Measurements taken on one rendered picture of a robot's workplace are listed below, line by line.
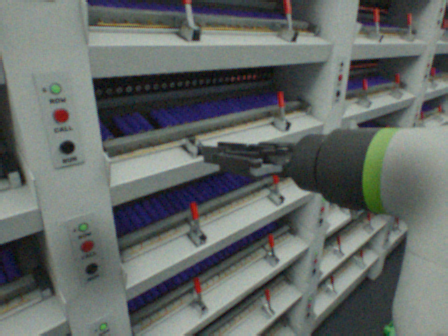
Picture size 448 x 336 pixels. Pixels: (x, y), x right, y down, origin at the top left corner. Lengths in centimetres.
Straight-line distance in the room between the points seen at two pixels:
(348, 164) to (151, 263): 44
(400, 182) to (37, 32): 42
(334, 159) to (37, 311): 50
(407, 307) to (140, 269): 45
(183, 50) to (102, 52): 13
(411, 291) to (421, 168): 11
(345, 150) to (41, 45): 37
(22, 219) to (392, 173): 44
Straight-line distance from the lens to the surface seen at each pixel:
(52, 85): 45
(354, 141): 35
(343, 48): 92
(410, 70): 154
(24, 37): 44
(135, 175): 53
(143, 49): 50
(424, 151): 32
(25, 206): 49
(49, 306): 62
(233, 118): 70
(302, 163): 38
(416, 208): 32
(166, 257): 66
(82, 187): 49
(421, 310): 33
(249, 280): 90
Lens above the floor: 117
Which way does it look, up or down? 22 degrees down
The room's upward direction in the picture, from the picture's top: straight up
